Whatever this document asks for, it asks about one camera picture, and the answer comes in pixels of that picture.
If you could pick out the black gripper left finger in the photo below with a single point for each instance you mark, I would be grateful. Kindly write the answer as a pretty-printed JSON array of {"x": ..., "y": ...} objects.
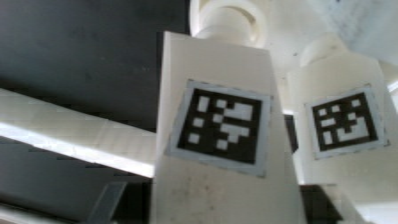
[{"x": 107, "y": 203}]

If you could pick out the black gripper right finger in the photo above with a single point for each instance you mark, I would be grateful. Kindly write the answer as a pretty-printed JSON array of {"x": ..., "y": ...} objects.
[{"x": 321, "y": 211}]

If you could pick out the white round stool seat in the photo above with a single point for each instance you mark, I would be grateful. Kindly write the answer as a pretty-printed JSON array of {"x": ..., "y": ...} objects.
[{"x": 282, "y": 24}]

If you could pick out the white right fence rail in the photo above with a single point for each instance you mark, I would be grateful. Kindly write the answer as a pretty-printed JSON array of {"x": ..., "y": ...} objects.
[{"x": 75, "y": 134}]

